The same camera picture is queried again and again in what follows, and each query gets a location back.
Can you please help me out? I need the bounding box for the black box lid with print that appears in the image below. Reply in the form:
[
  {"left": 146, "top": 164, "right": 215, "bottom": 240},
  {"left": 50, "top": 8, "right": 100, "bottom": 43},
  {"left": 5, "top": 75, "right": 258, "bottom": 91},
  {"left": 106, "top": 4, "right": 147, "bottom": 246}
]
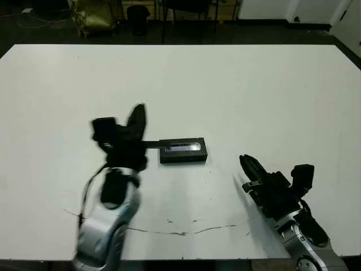
[{"left": 159, "top": 137, "right": 209, "bottom": 165}]

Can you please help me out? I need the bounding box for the black waste bin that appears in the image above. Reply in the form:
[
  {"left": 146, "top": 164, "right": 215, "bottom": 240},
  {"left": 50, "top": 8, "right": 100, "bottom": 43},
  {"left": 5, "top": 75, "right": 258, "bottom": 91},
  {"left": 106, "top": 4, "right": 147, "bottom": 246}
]
[{"left": 126, "top": 6, "right": 151, "bottom": 36}]

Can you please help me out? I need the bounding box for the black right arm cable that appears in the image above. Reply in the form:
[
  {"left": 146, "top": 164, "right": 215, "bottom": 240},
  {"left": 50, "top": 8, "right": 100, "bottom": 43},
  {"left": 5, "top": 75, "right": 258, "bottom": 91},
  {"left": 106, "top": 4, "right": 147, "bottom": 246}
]
[{"left": 298, "top": 196, "right": 329, "bottom": 247}]

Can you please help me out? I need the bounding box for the white floor cable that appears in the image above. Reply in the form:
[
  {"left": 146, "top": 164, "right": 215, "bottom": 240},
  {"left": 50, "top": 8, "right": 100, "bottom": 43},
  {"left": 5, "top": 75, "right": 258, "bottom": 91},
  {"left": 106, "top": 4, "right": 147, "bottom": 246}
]
[{"left": 0, "top": 10, "right": 72, "bottom": 29}]

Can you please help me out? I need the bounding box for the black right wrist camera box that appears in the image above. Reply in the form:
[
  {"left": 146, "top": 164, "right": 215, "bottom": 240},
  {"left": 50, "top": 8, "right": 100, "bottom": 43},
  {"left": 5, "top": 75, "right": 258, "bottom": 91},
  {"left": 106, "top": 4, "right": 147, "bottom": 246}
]
[{"left": 291, "top": 164, "right": 315, "bottom": 196}]

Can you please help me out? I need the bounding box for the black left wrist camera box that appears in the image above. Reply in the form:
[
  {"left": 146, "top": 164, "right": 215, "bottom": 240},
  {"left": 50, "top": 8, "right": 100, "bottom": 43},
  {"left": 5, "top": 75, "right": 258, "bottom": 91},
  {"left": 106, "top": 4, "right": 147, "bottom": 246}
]
[{"left": 90, "top": 117, "right": 118, "bottom": 142}]

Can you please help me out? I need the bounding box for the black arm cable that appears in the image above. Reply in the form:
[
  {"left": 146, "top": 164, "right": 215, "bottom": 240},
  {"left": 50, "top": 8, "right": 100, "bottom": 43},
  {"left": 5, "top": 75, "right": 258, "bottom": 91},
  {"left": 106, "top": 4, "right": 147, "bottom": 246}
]
[
  {"left": 77, "top": 165, "right": 109, "bottom": 235},
  {"left": 298, "top": 196, "right": 329, "bottom": 247}
]

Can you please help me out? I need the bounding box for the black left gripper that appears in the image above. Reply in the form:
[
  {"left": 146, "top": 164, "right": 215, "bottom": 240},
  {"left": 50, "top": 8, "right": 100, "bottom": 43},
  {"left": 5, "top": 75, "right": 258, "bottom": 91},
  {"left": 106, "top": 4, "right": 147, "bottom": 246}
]
[{"left": 103, "top": 103, "right": 162, "bottom": 172}]

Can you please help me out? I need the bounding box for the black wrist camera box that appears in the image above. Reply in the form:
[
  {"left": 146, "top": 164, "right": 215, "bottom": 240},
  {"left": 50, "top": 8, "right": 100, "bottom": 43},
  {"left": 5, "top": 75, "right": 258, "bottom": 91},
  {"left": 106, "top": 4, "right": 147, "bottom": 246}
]
[
  {"left": 291, "top": 164, "right": 315, "bottom": 196},
  {"left": 90, "top": 117, "right": 118, "bottom": 142}
]

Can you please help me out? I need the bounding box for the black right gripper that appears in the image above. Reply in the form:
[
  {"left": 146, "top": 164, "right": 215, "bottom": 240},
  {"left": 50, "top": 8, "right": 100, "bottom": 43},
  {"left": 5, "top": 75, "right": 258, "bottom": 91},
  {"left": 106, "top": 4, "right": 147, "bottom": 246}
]
[{"left": 239, "top": 154, "right": 305, "bottom": 218}]

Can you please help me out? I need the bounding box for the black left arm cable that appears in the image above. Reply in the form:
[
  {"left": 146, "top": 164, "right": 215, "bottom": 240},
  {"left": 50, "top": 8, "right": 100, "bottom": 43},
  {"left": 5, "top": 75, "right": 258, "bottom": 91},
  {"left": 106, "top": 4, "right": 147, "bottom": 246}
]
[{"left": 77, "top": 165, "right": 109, "bottom": 235}]

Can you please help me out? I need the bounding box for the white door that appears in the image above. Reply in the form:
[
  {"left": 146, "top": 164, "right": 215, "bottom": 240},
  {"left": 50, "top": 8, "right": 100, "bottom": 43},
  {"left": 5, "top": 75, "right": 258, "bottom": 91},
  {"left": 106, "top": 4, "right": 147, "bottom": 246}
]
[{"left": 329, "top": 0, "right": 361, "bottom": 71}]

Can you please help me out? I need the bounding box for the black office chair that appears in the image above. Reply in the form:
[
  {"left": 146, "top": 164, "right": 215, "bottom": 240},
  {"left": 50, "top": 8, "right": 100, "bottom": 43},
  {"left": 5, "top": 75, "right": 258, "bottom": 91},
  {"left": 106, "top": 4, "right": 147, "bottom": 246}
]
[{"left": 161, "top": 0, "right": 219, "bottom": 45}]

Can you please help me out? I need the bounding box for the yellow-green bag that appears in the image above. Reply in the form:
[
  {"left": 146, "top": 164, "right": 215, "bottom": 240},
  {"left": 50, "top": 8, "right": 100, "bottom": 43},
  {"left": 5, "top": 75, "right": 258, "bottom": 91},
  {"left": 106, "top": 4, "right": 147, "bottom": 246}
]
[{"left": 71, "top": 0, "right": 118, "bottom": 40}]

